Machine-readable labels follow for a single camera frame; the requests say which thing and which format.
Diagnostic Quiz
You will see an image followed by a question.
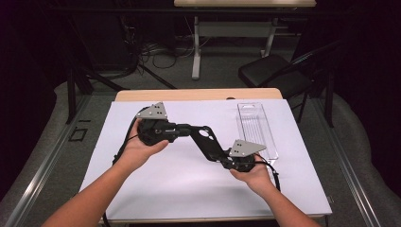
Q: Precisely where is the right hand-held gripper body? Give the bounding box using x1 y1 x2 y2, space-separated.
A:
221 139 268 173

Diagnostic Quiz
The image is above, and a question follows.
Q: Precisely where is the white table cover sheet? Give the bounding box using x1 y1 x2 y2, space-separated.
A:
78 98 333 221

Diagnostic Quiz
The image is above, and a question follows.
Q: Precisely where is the black phone case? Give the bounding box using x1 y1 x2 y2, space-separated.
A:
188 125 233 164

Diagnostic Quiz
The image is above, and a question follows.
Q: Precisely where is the bundle of floor cables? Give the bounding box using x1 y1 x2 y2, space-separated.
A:
136 37 198 71

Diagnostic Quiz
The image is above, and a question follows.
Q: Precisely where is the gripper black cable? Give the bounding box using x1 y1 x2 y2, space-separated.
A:
253 160 282 193
102 106 149 227

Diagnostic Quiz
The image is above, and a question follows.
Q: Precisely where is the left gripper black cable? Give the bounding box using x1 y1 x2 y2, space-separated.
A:
102 106 149 227

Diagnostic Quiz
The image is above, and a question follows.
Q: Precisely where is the person's left hand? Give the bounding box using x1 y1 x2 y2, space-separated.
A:
117 118 170 172

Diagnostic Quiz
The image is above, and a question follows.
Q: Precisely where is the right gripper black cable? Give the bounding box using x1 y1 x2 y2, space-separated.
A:
253 160 282 193

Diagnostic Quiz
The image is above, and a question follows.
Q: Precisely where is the clear plastic box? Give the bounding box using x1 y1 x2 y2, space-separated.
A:
235 101 280 162

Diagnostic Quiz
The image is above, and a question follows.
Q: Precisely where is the black folding chair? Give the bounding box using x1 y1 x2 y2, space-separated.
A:
238 40 343 129

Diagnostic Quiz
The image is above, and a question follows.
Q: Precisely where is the white-legged desk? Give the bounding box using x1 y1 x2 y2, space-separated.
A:
173 0 317 80

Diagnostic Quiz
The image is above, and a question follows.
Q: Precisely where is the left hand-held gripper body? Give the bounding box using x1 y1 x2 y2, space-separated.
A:
135 101 178 147

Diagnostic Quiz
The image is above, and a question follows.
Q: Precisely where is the black metal stand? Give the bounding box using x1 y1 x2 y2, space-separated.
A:
64 18 178 125

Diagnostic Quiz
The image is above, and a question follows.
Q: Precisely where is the person's right hand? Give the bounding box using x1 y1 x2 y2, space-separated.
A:
229 153 274 195

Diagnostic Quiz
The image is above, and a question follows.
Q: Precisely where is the metal floor rail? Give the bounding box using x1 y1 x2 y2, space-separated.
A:
4 94 93 227
313 97 383 227

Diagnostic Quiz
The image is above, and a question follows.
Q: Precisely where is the dark curtain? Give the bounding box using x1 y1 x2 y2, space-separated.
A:
0 0 69 200
292 0 401 198

